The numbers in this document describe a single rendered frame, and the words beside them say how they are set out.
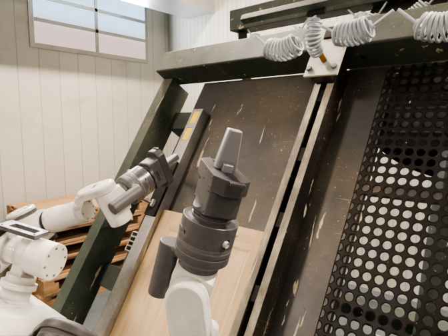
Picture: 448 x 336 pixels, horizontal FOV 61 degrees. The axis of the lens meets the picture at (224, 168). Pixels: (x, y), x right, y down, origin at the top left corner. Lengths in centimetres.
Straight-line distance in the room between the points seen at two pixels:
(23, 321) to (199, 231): 32
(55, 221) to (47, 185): 349
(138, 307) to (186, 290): 66
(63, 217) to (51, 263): 38
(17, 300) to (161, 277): 28
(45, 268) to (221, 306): 47
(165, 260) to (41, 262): 23
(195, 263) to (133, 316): 68
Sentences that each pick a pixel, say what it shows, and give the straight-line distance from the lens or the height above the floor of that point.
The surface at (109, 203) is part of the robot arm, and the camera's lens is 102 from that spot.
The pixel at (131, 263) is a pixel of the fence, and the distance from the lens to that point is 128.
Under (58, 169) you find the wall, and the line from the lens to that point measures 467.
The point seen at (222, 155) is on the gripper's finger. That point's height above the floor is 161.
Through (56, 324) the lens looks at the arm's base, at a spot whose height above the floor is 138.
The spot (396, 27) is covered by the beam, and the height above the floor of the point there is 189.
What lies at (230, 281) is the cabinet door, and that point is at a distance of 105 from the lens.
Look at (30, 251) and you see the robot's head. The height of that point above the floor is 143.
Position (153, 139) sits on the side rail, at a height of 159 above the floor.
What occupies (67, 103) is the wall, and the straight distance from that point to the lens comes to 471.
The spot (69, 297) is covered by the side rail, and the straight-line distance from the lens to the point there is 147.
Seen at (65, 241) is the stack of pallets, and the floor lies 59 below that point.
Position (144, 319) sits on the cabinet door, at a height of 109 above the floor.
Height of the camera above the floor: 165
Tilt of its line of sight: 7 degrees down
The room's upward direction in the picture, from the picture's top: straight up
